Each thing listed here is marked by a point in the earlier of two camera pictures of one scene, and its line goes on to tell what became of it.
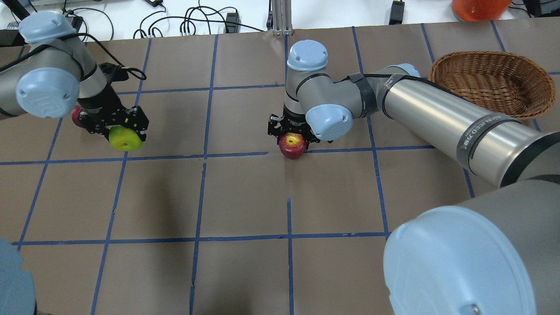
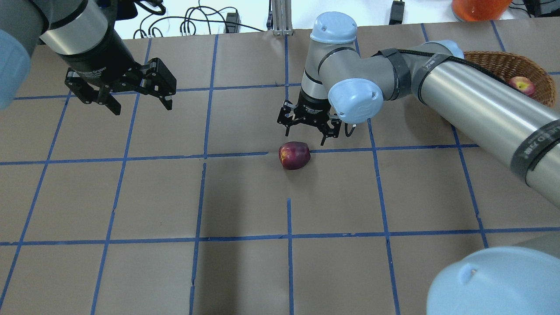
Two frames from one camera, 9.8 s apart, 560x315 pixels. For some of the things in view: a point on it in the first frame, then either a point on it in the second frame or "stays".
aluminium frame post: [281, 17] stays
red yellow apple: [292, 145] → [523, 84]
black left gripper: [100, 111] → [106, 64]
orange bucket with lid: [478, 10] stays
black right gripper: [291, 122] → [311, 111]
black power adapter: [397, 12] stays
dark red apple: [75, 113] → [294, 155]
